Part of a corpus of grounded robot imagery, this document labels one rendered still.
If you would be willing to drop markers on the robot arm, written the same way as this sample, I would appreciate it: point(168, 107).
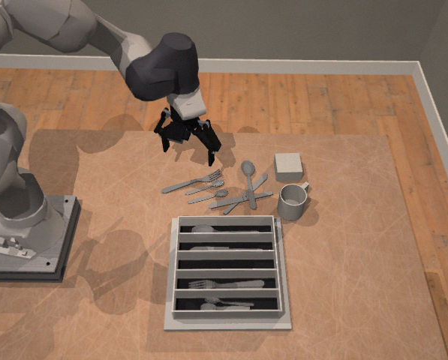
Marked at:
point(170, 69)

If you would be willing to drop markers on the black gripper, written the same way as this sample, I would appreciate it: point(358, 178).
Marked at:
point(204, 132)

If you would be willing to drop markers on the grey mug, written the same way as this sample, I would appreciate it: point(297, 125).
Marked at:
point(291, 201)

